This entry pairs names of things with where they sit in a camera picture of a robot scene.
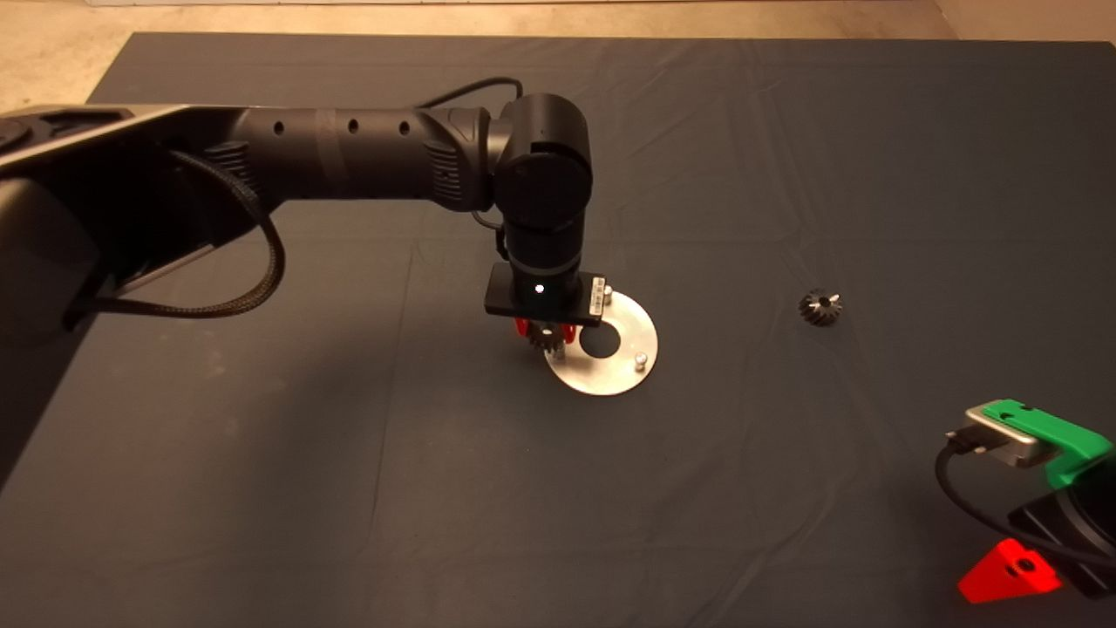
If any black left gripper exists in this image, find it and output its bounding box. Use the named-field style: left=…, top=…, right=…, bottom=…
left=485, top=262, right=609, bottom=345

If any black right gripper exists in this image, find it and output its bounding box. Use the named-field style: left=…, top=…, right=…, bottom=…
left=956, top=467, right=1116, bottom=605

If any steel spur gear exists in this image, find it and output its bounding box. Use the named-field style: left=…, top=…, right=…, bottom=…
left=527, top=321, right=568, bottom=361

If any round metal carrier plate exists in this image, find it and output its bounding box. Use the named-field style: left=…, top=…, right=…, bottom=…
left=545, top=285, right=660, bottom=398

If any dark bevel gear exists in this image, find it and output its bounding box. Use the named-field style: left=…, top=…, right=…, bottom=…
left=798, top=289, right=844, bottom=329

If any dark grey table cloth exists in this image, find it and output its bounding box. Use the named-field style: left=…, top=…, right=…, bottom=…
left=0, top=32, right=1116, bottom=628

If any right black camera cable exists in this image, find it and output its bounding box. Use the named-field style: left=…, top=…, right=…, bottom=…
left=935, top=427, right=1116, bottom=573

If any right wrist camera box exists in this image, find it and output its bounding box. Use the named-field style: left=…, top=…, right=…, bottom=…
left=964, top=409, right=1061, bottom=471

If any right green camera mount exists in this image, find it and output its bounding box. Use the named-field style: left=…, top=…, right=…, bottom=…
left=983, top=399, right=1116, bottom=491

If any left thin black camera cable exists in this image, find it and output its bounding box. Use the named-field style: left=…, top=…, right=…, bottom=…
left=416, top=77, right=525, bottom=113

